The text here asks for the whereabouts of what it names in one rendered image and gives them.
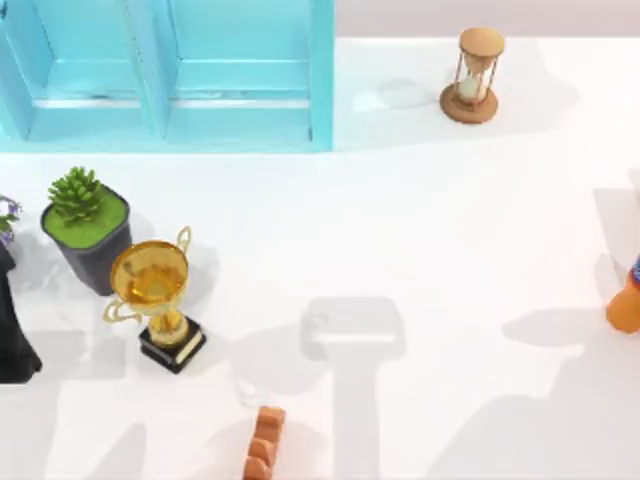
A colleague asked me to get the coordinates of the orange bottle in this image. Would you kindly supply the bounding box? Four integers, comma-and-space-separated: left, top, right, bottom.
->
605, 253, 640, 335

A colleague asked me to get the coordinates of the brown bread loaf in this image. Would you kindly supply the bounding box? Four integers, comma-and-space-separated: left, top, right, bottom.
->
242, 405, 287, 480

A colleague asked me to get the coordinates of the light blue rack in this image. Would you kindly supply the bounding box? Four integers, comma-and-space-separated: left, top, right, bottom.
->
0, 0, 336, 154

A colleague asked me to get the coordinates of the green plant in black pot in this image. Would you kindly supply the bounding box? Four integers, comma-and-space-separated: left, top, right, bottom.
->
40, 166, 133, 297

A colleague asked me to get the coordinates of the purple flowering plant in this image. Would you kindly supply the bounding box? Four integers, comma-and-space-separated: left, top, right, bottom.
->
0, 195, 23, 246

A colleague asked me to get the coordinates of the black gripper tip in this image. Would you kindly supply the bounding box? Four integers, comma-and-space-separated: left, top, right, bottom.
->
0, 240, 44, 385

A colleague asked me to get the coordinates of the gold trophy on black base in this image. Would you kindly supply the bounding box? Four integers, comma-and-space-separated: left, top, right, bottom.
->
102, 225, 208, 375

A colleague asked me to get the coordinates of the wooden hourglass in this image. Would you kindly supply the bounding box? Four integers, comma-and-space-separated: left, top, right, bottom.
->
439, 27, 506, 125

